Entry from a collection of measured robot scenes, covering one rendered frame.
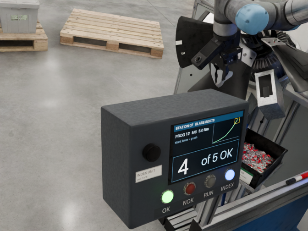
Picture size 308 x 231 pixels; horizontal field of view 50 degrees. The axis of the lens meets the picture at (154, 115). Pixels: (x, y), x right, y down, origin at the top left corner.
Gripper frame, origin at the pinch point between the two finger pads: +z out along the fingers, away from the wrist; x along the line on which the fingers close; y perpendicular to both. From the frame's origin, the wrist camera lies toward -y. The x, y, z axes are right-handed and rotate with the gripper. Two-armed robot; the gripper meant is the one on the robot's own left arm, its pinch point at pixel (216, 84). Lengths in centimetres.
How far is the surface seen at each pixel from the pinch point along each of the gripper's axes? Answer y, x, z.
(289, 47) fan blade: 28.3, -5.5, -6.8
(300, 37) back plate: 52, 7, 3
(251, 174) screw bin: -7.5, -27.7, 16.3
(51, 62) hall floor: -14, 239, 107
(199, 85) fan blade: -1.5, 8.1, 4.3
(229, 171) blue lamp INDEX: -33, -43, -20
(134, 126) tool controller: -50, -39, -38
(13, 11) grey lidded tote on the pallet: -27, 282, 63
